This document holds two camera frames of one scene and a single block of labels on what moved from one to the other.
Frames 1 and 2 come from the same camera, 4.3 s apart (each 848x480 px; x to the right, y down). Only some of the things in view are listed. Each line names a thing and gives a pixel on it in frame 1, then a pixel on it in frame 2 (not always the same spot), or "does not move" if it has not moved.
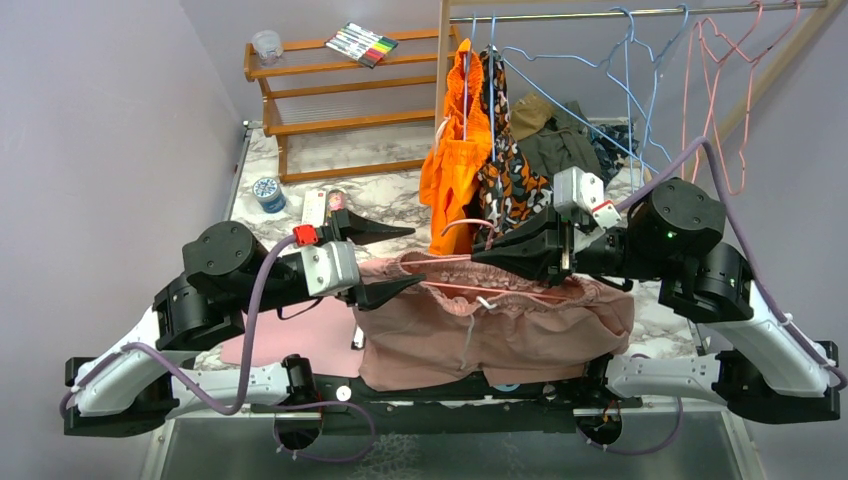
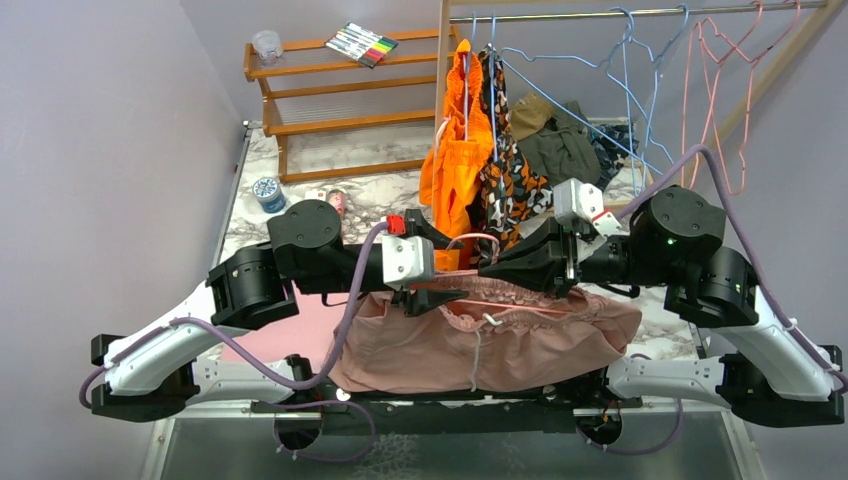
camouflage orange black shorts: (510, 184) does not move
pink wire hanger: (492, 230) to (494, 259)
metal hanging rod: (632, 13) does not move
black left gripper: (364, 231) to (424, 299)
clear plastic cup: (268, 47) does not move
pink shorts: (461, 325) does not move
